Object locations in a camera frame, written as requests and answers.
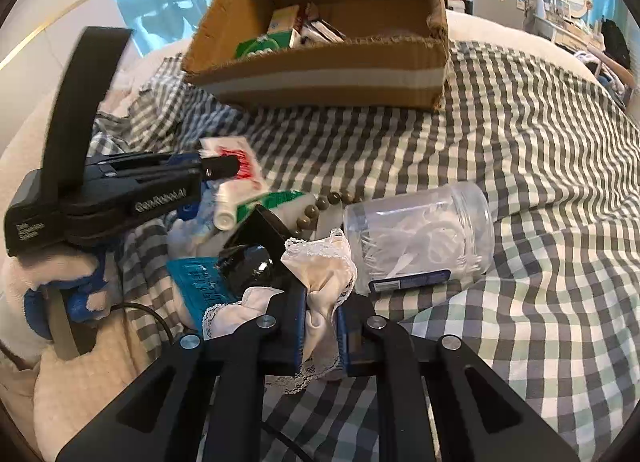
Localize items inside box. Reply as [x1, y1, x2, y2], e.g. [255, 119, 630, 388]
[300, 2, 347, 46]

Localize brown cardboard box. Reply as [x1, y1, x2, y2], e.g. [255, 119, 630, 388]
[180, 0, 451, 113]

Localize white lace cloth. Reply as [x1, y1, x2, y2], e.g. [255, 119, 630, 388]
[202, 227, 359, 396]

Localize black cable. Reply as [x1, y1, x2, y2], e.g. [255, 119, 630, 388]
[262, 419, 312, 462]
[107, 302, 187, 344]

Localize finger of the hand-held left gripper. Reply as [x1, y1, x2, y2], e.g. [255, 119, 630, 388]
[87, 151, 206, 182]

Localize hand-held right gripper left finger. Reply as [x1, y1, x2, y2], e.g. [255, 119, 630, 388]
[55, 289, 308, 462]

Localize green packet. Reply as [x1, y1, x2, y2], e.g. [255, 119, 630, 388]
[236, 35, 282, 60]

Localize person's left hand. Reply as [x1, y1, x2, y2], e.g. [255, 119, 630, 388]
[0, 247, 112, 343]

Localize small black tube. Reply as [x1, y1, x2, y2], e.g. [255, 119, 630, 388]
[200, 156, 240, 182]

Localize blue white small tube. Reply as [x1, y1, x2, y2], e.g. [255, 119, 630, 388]
[169, 192, 218, 254]

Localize clear plastic jar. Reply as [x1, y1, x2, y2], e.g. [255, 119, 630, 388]
[342, 181, 496, 296]

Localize grey small fridge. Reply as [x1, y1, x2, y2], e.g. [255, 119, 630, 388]
[469, 0, 542, 27]

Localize brown bead bracelet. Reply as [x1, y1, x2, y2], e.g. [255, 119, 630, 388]
[294, 191, 357, 244]

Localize blue blister pack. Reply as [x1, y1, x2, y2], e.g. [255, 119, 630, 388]
[165, 256, 242, 329]

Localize black glossy case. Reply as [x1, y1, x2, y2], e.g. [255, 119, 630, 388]
[217, 205, 302, 296]

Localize red white packet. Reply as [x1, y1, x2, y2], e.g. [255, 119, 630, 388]
[199, 136, 267, 193]

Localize white green carton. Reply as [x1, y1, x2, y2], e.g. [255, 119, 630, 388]
[267, 6, 304, 49]

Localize green white toothpaste tube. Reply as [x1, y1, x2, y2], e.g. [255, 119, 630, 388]
[212, 189, 321, 232]

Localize black chair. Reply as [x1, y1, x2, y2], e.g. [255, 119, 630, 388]
[599, 19, 633, 69]

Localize white dresser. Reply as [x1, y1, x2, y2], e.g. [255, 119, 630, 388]
[532, 11, 603, 50]

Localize checked blanket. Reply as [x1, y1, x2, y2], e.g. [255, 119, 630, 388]
[92, 40, 640, 462]

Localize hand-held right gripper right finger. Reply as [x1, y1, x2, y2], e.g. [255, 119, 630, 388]
[336, 293, 582, 462]

